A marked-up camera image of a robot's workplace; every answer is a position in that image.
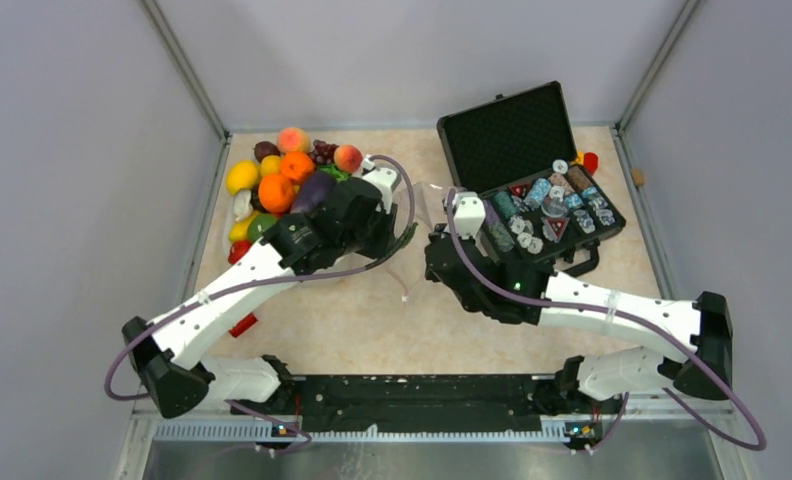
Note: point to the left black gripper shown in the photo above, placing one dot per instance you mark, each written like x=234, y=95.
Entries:
x=386, y=241

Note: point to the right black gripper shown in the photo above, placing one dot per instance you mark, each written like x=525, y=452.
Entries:
x=438, y=232

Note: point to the clear zip top bag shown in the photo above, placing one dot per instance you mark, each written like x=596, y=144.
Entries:
x=423, y=208

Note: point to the purple eggplant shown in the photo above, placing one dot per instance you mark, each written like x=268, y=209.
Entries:
x=313, y=192

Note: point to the peach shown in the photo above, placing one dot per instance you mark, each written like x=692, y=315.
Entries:
x=293, y=139
x=347, y=158

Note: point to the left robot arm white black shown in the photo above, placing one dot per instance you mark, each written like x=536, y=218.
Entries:
x=357, y=227

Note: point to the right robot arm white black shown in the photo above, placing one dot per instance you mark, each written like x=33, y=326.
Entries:
x=683, y=345

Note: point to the green lettuce leaf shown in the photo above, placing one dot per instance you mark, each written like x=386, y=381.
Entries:
x=335, y=172

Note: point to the dark grapes bunch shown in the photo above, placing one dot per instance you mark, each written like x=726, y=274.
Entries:
x=322, y=153

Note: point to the small orange tangerine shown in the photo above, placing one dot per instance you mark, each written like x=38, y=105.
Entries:
x=297, y=166

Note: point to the large orange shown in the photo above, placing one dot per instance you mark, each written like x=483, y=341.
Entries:
x=276, y=193

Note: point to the black poker chip case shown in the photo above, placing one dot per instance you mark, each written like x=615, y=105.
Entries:
x=542, y=202

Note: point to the dark plum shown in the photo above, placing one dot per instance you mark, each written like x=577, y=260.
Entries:
x=265, y=149

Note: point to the yellow lemon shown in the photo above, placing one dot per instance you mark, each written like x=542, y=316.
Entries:
x=244, y=175

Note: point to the red blue block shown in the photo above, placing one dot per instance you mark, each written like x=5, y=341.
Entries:
x=243, y=325

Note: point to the white fruit tray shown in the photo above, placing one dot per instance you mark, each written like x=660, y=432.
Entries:
x=224, y=244

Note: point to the red small object behind case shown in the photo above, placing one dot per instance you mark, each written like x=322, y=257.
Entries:
x=588, y=160

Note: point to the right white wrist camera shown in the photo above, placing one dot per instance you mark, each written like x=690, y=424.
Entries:
x=469, y=214

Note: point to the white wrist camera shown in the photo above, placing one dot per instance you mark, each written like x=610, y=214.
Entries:
x=469, y=214
x=384, y=179

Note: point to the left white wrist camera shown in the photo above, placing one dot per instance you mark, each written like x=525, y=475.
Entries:
x=384, y=179

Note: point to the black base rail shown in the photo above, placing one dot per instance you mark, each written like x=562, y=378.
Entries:
x=428, y=403

